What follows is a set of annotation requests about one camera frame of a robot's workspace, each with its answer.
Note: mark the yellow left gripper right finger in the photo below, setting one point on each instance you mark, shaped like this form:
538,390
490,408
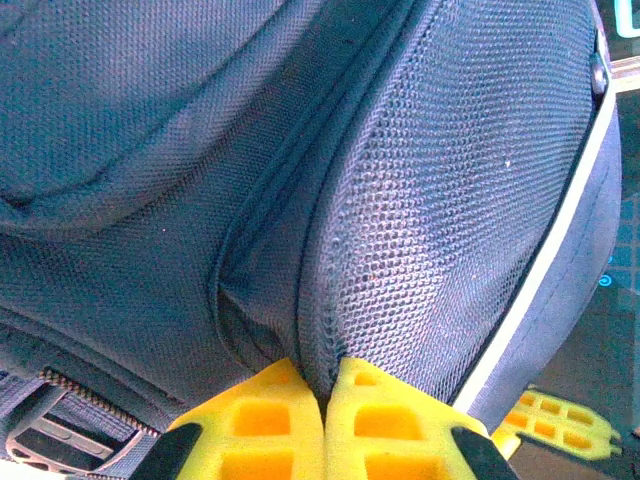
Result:
395,430

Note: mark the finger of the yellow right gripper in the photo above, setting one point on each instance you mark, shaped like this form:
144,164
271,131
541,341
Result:
565,425

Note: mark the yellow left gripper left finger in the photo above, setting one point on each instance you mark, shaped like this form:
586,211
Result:
260,430

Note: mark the navy blue backpack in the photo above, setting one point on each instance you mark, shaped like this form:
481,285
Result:
200,150

